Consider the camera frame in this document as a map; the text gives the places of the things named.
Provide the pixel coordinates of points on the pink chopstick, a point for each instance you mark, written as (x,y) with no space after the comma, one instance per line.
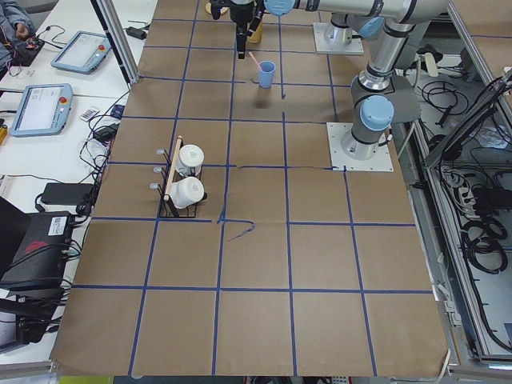
(256,62)

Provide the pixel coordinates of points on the light blue cup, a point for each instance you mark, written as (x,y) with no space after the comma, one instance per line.
(266,73)

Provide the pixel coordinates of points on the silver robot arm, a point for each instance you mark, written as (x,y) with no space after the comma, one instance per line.
(374,111)
(363,26)

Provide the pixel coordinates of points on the bamboo chopstick holder cup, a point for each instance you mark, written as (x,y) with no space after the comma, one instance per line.
(256,36)

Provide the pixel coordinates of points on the small black power brick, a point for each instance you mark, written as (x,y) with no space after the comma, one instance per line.
(137,33)

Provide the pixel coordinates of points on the white mug rear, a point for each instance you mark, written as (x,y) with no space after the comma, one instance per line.
(190,160)

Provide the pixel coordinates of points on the white mug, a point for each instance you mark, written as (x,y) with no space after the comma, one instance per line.
(190,160)
(187,192)

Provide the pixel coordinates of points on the white mug front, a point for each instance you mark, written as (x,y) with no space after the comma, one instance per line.
(187,192)

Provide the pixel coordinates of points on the teach pendant far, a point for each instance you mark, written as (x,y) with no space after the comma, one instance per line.
(83,53)

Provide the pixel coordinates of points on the teach pendant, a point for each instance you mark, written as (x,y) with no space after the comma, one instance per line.
(83,53)
(43,110)

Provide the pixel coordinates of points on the small remote control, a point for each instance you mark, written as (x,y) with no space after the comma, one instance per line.
(90,113)

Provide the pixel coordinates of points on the grey office chair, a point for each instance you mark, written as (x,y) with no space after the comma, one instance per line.
(402,93)

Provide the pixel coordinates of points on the teach pendant near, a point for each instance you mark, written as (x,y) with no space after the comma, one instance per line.
(43,110)

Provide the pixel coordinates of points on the black power adapter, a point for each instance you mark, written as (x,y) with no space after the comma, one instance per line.
(64,194)

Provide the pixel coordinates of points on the black computer box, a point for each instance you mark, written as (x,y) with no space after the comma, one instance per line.
(33,251)

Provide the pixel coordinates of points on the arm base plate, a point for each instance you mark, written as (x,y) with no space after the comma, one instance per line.
(330,39)
(347,154)

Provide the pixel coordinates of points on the aluminium frame post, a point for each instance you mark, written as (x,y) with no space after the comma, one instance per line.
(111,25)

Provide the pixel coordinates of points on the black wire mug rack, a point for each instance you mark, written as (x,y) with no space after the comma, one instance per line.
(169,175)

